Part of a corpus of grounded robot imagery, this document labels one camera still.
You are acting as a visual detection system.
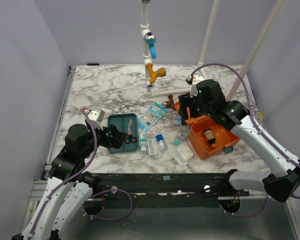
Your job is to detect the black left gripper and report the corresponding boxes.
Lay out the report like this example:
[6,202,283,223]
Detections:
[81,122,128,159]

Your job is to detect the brown medicine bottle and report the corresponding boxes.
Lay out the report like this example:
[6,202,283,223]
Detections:
[203,128,217,148]

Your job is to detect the orange medicine kit box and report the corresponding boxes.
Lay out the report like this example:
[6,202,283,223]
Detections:
[185,115,240,160]

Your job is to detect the clear gauze strip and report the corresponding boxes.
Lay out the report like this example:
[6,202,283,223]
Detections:
[146,137,161,156]

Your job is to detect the blue-labelled bandage roll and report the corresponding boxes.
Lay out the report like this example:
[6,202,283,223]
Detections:
[155,134,167,150]

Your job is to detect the white gauze pad packet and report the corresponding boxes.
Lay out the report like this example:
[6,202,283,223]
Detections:
[170,142,195,167]

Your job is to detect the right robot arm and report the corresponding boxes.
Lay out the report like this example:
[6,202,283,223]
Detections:
[176,79,300,203]

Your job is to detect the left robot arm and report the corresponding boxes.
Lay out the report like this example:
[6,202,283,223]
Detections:
[12,123,128,240]

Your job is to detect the teal divided tray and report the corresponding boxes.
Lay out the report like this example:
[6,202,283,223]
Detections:
[106,113,139,154]

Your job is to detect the white bottle green label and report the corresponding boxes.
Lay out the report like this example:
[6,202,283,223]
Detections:
[139,132,148,152]

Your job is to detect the blue white wipe packet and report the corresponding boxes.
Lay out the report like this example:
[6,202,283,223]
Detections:
[172,116,182,126]

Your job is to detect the blue cotton swab bag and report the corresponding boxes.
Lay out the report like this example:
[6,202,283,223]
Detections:
[137,102,168,132]

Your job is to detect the small band-aid packet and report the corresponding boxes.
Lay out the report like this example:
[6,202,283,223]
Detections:
[173,128,190,146]

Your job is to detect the yellow faucet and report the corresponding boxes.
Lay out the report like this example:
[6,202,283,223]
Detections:
[145,63,167,85]

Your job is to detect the teal box latch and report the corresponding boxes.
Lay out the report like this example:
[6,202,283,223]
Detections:
[223,145,234,155]

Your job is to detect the black-handled bandage scissors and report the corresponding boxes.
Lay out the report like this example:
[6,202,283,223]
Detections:
[124,118,138,144]

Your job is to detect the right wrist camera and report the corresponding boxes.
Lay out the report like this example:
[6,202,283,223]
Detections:
[186,75,204,98]

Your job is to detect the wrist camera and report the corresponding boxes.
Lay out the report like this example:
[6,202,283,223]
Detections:
[83,108,105,130]
[186,75,204,98]

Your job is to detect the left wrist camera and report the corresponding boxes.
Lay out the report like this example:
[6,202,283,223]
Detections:
[83,108,105,130]

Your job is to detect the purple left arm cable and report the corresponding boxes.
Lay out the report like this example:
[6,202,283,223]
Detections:
[29,108,133,238]

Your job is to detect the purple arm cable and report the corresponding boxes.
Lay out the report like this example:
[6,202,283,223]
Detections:
[29,108,133,238]
[189,63,300,217]

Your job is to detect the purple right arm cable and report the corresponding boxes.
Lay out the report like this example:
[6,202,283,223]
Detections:
[189,63,300,217]

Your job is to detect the white PVC pipe frame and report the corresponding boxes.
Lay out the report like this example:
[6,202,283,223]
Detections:
[145,0,276,93]

